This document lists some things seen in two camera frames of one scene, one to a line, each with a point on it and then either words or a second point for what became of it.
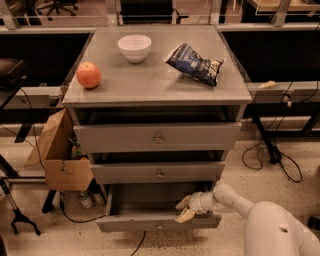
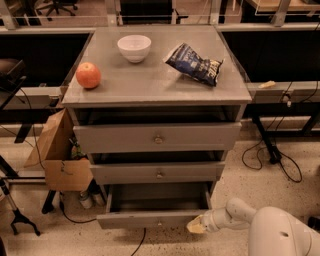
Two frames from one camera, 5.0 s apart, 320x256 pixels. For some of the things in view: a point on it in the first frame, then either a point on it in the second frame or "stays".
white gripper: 196,204 to 208,222
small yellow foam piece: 268,84 stays
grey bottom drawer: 152,208 stays
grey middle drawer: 158,172 stays
